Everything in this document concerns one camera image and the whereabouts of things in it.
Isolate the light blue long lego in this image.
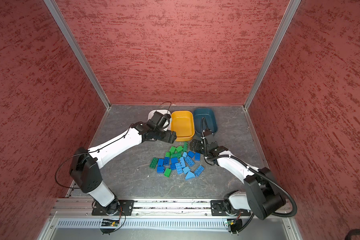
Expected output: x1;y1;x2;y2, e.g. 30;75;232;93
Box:
185;156;195;167

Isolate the dark blue square lego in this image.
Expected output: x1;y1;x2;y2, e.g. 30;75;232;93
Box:
157;166;166;174

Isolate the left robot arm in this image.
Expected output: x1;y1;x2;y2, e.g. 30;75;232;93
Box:
69;110;177;216

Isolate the left aluminium corner post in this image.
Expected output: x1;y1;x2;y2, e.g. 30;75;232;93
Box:
44;0;112;110

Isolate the dark teal plastic bin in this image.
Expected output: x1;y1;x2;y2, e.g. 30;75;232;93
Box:
193;108;218;137

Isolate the green studded lego brick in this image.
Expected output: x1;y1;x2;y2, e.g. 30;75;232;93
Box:
183;142;188;152

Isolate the aluminium front rail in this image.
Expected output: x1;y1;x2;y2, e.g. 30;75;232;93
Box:
50;197;229;218

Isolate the green eight-stud lego brick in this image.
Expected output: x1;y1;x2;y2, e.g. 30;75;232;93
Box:
171;152;183;158

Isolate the bright green lego brick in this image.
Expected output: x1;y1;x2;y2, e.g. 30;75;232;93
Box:
164;168;172;178

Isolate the yellow plastic bin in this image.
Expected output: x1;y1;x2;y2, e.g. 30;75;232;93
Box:
171;111;195;142

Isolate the right aluminium corner post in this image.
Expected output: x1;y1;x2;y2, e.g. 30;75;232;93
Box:
244;0;301;112

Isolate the light blue lego plate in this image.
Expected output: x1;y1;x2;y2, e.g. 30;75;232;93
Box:
194;165;205;177

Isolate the white plastic bin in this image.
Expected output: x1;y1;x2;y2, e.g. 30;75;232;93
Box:
148;109;172;131

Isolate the aluminium corner post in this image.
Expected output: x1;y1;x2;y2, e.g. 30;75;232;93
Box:
244;0;301;112
44;0;112;110

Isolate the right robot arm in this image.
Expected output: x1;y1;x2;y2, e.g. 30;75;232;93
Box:
189;130;298;220

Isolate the light blue sloped lego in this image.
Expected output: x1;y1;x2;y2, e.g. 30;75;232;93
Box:
185;171;196;181

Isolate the green square lego brick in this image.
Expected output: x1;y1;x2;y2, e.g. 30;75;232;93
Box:
169;146;176;154

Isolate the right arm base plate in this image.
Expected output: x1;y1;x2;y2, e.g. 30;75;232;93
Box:
210;200;251;217

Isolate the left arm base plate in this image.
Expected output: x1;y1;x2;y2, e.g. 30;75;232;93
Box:
92;200;135;217

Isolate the dark blue lego brick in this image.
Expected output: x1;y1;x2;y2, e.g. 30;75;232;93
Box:
195;153;201;161

